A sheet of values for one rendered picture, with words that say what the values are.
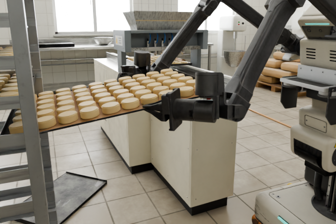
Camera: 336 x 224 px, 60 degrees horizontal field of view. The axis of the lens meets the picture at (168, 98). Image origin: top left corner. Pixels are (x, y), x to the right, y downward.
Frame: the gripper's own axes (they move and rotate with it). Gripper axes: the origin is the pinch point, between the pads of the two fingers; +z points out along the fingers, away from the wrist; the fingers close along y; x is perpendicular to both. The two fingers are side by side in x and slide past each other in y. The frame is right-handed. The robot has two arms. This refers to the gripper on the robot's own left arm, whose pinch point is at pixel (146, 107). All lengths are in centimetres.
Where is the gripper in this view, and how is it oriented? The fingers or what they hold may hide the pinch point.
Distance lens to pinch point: 80.8
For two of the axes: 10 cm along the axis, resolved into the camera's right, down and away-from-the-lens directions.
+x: 4.0, -2.9, 8.7
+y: 0.8, 9.6, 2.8
